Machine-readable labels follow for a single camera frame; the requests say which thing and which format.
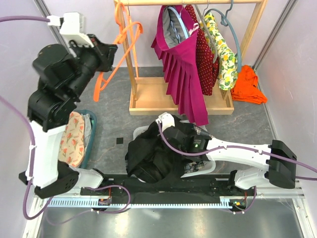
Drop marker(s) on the navy plaid skirt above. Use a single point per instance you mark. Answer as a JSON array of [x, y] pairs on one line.
[[198, 163]]

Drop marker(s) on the magenta pleated skirt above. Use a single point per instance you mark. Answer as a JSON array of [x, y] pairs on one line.
[[179, 68]]

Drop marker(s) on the tulip print cloth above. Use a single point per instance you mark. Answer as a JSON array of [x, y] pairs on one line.
[[71, 148]]

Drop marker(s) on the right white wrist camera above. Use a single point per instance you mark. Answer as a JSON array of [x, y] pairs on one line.
[[167, 120]]

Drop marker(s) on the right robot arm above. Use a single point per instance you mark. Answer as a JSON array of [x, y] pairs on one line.
[[273, 163]]

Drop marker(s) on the lemon print skirt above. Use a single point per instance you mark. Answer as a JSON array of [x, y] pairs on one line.
[[228, 74]]

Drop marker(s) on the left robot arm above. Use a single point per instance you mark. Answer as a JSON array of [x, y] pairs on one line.
[[64, 73]]

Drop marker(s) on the red polka dot skirt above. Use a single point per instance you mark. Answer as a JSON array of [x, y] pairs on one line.
[[207, 64]]

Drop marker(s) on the orange hanger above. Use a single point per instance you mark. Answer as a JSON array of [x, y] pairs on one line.
[[135, 29], [102, 83]]

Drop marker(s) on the white cable duct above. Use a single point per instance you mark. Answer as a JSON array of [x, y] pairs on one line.
[[76, 202]]

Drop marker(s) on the wooden clothes rack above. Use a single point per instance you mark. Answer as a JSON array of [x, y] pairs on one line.
[[148, 94]]

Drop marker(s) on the black pleated skirt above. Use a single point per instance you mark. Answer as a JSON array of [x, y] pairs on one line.
[[153, 153]]

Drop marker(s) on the teal laundry basket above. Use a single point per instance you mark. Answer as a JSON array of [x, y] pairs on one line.
[[90, 120]]

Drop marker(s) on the small black square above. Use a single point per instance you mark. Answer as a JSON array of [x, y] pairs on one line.
[[119, 140]]

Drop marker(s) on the orange cloth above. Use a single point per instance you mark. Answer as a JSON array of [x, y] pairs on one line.
[[246, 87]]

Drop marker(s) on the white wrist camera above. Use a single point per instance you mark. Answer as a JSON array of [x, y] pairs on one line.
[[167, 120], [72, 28]]

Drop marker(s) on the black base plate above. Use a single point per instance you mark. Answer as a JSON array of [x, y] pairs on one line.
[[197, 189]]

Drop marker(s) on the white perforated basket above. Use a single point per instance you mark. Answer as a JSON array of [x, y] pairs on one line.
[[208, 168]]

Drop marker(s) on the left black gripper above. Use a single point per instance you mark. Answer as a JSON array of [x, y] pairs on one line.
[[106, 52]]

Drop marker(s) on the light blue hanger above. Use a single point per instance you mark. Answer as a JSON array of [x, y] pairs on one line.
[[174, 26]]

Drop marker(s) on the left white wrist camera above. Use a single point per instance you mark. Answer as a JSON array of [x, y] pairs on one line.
[[72, 28]]

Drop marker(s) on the blue grey hanger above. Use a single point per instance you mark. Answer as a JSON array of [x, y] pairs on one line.
[[225, 22]]

